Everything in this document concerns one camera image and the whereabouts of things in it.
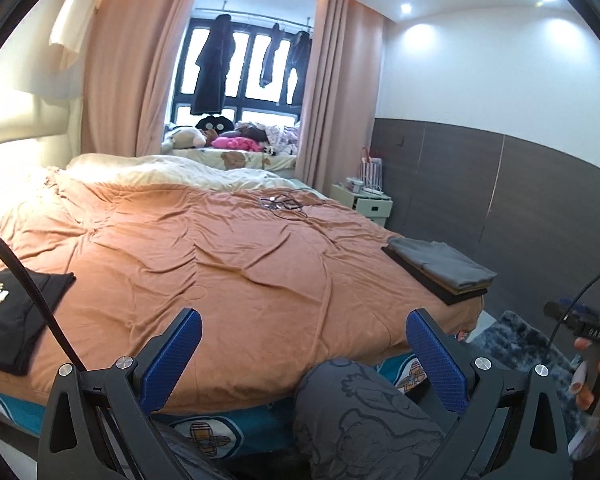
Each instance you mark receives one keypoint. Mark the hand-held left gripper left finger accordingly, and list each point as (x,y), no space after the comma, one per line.
(172,360)

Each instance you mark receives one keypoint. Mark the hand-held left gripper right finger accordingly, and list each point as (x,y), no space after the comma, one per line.
(437,360)

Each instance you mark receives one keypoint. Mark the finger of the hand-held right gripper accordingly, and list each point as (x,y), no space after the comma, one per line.
(587,311)
(560,312)

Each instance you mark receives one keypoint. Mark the grey t-shirt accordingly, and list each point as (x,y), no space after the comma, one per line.
(445,262)

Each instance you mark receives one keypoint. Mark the person's right hand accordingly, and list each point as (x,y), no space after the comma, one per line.
(585,400)

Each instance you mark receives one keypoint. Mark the blue grey shaggy rug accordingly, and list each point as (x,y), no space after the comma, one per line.
(520,340)

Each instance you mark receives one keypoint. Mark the plain black folded garment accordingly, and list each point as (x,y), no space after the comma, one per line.
(450,297)

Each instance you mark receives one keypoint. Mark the mustard folded garment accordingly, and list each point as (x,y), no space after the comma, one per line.
(467,287)

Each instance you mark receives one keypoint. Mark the grey patterned pants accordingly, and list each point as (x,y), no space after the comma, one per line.
(370,420)

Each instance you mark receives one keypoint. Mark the orange blanket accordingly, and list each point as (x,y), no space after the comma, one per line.
(205,260)

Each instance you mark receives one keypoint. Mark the teal cartoon print bed sheet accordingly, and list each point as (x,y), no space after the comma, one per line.
(260,420)

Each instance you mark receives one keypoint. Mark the black folded printed garment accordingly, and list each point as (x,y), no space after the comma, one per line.
(10,330)

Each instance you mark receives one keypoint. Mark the pale green nightstand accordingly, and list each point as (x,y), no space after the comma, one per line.
(365,207)

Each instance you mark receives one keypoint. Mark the white power strip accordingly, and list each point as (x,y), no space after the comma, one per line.
(374,191)

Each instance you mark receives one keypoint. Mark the cream duvet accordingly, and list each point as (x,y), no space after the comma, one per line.
(155,170)

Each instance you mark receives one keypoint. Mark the striped paper bag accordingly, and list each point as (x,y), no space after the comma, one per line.
(371,170)

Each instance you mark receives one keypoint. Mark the bear print cushion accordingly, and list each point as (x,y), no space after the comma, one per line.
(230,160)

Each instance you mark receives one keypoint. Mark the white plush dog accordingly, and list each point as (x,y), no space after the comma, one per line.
(185,137)

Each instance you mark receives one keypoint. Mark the pink plush toy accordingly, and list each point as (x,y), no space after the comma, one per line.
(235,143)

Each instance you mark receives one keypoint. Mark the black plush toy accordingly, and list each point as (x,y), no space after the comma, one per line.
(214,122)

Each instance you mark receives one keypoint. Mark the brown plush toy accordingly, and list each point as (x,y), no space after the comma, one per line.
(254,133)

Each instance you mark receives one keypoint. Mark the pink curtain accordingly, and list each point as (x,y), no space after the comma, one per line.
(130,70)
(340,100)

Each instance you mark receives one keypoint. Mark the cream padded headboard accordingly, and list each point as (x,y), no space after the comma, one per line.
(20,120)

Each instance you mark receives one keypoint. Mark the long dark hanging coat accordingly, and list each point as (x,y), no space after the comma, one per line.
(212,70)

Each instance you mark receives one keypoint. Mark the black framed window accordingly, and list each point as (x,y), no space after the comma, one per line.
(245,70)

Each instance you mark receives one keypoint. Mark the small dark hanging garment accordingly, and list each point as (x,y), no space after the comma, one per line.
(271,60)

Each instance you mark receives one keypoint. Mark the white hanging garment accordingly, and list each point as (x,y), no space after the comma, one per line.
(75,20)

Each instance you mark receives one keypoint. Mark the metal clothes rail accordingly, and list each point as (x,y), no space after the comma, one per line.
(255,14)

